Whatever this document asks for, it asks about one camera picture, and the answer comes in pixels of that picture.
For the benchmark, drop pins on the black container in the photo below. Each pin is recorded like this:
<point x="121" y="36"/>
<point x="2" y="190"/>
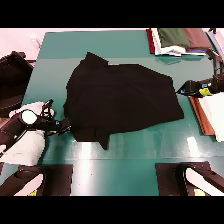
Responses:
<point x="13" y="80"/>

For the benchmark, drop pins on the black T-shirt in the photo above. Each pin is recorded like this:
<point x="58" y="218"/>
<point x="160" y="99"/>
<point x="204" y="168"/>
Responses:
<point x="123" y="96"/>

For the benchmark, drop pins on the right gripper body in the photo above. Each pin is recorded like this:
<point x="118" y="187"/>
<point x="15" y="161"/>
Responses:
<point x="196" y="88"/>

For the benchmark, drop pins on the brown garment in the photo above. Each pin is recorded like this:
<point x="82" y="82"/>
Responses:
<point x="198" y="38"/>

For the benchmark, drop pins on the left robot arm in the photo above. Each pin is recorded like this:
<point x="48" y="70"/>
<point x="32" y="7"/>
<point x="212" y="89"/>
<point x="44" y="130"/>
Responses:
<point x="26" y="146"/>

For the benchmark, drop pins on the orange garment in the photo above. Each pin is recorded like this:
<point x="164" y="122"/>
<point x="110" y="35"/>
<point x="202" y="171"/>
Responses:
<point x="201" y="116"/>

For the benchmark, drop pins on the dark green garment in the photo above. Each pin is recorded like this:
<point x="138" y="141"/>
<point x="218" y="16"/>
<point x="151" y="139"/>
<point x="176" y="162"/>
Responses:
<point x="174" y="36"/>

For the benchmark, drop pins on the red garment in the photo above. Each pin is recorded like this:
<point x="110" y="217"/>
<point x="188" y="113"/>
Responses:
<point x="150" y="40"/>

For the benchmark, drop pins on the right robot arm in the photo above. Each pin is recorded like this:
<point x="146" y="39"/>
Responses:
<point x="200" y="177"/>

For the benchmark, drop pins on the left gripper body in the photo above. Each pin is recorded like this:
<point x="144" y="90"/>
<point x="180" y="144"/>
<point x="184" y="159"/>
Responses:
<point x="62" y="125"/>

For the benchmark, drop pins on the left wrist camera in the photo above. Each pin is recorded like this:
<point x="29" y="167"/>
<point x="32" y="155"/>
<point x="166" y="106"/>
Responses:
<point x="47" y="107"/>

